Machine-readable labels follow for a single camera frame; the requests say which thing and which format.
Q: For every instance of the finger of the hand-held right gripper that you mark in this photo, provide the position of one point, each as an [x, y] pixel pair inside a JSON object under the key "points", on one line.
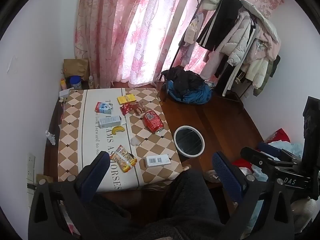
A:
{"points": [[271, 148], [257, 158]]}

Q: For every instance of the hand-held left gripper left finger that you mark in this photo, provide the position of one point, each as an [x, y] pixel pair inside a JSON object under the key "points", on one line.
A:
{"points": [[98, 171]]}

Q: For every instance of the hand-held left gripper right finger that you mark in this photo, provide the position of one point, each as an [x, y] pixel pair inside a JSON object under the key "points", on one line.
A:
{"points": [[225, 172]]}

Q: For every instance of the orange snack packet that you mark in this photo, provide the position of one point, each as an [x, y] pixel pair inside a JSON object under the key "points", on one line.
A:
{"points": [[123, 158]]}

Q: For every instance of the white rimmed trash bin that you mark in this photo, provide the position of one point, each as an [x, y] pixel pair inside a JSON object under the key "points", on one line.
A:
{"points": [[188, 141]]}

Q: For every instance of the red and blue milk carton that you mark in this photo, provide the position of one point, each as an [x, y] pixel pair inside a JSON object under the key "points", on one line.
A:
{"points": [[103, 108]]}

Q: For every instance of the red cloth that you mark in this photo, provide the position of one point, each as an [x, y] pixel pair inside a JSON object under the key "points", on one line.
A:
{"points": [[280, 135]]}

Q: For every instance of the white plastic bag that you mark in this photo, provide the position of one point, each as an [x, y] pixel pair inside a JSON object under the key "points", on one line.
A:
{"points": [[260, 175]]}

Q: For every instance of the light blue cloth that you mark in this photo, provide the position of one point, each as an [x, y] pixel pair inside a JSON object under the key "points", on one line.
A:
{"points": [[291, 147]]}

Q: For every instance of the checkered tablecloth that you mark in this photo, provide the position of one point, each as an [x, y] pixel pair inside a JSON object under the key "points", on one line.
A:
{"points": [[75, 135]]}

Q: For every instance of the small yellow banana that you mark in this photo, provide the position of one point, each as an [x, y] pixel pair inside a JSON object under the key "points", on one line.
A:
{"points": [[117, 129]]}

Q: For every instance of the clear plastic wrapper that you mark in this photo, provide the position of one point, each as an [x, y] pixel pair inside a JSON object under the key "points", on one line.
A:
{"points": [[135, 141]]}

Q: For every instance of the white and teal carton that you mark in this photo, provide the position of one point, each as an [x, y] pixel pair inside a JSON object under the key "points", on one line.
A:
{"points": [[110, 121]]}

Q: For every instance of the person's dark trousers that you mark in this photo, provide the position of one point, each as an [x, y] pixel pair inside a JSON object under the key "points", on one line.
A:
{"points": [[175, 205]]}

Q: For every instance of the white labelled box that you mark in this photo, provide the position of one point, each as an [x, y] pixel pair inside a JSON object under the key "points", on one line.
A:
{"points": [[158, 160]]}

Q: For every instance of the red snack packet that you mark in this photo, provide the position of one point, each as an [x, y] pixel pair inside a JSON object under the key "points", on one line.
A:
{"points": [[126, 109]]}

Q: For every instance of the olive green garment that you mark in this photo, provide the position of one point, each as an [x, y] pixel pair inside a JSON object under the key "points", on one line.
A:
{"points": [[268, 77]]}

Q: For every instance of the red drink can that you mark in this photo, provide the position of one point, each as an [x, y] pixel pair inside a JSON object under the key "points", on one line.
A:
{"points": [[152, 122]]}

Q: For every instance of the brown bear toy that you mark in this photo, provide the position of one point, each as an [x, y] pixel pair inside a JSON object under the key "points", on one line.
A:
{"points": [[140, 108]]}

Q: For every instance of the yellow box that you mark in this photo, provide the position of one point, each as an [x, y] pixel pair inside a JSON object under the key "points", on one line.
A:
{"points": [[126, 98]]}

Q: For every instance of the cream coat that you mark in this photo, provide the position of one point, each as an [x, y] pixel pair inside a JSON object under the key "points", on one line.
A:
{"points": [[258, 71]]}

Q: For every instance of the black white striped pants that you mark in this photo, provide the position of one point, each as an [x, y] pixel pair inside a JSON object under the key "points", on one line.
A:
{"points": [[228, 80]]}

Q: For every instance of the blue garment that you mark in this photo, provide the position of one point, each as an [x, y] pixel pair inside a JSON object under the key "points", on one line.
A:
{"points": [[195, 96]]}

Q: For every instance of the white paper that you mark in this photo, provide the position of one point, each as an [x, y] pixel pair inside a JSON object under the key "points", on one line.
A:
{"points": [[65, 92]]}

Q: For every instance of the clear plastic bottle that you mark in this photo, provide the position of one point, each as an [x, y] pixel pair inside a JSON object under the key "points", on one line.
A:
{"points": [[91, 82]]}

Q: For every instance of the blue lidded canister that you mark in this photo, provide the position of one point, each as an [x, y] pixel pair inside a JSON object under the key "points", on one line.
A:
{"points": [[75, 82]]}

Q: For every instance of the orange bottle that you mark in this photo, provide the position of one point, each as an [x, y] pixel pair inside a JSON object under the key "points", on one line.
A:
{"points": [[63, 84]]}

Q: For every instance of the pink fluffy coat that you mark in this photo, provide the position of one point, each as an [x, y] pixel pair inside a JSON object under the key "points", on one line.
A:
{"points": [[266, 47]]}

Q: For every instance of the black garment pile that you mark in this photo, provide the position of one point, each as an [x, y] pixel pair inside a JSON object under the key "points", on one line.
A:
{"points": [[185, 78]]}

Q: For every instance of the pink robe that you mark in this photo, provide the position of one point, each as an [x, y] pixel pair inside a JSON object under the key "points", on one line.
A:
{"points": [[212, 65]]}

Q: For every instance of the brown paper bag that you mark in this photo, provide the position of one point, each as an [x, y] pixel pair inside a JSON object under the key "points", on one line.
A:
{"points": [[76, 67]]}

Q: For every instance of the grey white puffer coat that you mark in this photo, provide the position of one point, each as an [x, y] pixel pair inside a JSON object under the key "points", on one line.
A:
{"points": [[240, 40]]}

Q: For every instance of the black white striped garment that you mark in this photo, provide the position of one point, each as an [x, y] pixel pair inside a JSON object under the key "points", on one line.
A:
{"points": [[222, 20]]}

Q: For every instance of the small light garment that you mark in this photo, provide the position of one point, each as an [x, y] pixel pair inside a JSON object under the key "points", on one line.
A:
{"points": [[191, 31]]}

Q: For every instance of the pink floral curtain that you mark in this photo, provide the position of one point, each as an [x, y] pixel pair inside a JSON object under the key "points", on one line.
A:
{"points": [[125, 30]]}

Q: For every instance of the black clothes rack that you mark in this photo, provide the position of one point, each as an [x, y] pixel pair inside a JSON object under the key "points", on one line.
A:
{"points": [[186, 31]]}

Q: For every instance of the white wall socket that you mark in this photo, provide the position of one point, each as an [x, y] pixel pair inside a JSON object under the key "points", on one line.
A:
{"points": [[30, 167]]}

